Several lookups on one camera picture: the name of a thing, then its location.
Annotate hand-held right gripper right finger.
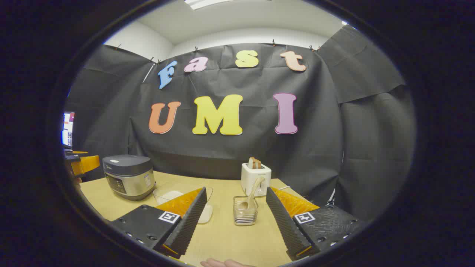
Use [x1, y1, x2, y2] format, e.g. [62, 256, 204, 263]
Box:
[266, 186, 362, 261]

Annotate silver black rice cooker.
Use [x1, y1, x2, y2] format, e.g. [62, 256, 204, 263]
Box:
[102, 154, 156, 201]

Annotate white toaster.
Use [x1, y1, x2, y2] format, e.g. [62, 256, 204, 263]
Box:
[241, 162, 272, 197]

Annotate ceiling light panel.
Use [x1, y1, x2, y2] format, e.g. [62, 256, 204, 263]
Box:
[184, 0, 232, 10]

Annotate wooden spoon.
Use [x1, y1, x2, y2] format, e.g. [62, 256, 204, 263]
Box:
[237, 176, 266, 212]

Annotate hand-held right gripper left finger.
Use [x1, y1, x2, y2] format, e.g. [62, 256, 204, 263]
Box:
[109, 187, 207, 259]

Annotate black backdrop cloth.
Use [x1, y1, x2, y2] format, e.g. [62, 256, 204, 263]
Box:
[65, 25, 416, 223]

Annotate computer monitor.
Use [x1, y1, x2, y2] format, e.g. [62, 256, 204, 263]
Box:
[61, 111, 75, 148]

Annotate clear plastic container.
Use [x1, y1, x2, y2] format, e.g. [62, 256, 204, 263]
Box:
[153, 184, 214, 224]

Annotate metal wire chopstick holder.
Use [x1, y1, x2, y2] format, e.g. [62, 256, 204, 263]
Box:
[233, 195, 259, 226]

